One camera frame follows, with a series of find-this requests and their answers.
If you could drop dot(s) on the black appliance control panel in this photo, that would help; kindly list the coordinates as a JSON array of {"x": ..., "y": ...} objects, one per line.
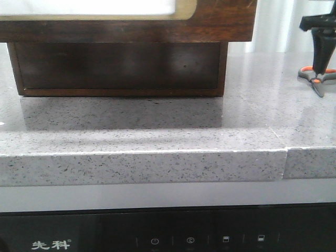
[{"x": 284, "y": 227}]

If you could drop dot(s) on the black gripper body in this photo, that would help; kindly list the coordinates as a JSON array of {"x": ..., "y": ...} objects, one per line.
[{"x": 323, "y": 21}]

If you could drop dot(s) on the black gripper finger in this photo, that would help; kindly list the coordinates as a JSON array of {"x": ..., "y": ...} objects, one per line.
[{"x": 324, "y": 46}]

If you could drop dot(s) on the dark wooden drawer cabinet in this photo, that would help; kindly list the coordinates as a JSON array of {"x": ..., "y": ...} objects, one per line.
[{"x": 77, "y": 92}]

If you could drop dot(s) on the white pleated curtain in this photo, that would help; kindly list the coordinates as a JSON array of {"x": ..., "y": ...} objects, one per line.
[{"x": 276, "y": 27}]

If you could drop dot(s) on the grey orange scissors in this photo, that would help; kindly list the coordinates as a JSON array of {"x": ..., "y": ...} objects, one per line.
[{"x": 317, "y": 82}]

